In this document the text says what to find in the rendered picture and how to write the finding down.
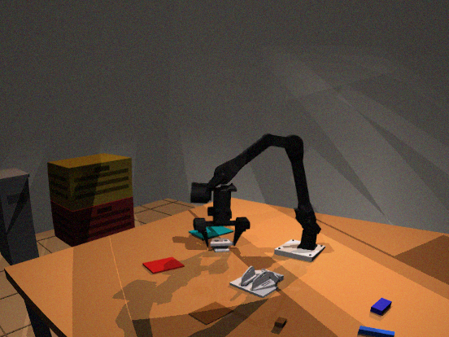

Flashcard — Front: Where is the blue flat bar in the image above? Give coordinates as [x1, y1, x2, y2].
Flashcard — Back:
[358, 326, 395, 337]

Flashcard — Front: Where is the teal flat rectangular plate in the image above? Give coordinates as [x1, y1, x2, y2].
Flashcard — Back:
[189, 226, 234, 240]

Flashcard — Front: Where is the blue rectangular block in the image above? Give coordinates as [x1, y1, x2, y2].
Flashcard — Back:
[370, 298, 392, 315]

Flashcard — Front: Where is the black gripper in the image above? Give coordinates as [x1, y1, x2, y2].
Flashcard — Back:
[193, 204, 250, 247]

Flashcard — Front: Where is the red flat rectangular plate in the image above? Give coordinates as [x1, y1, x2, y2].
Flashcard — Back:
[142, 257, 185, 274]

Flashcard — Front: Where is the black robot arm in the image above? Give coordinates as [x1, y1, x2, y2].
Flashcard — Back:
[190, 133, 321, 251]

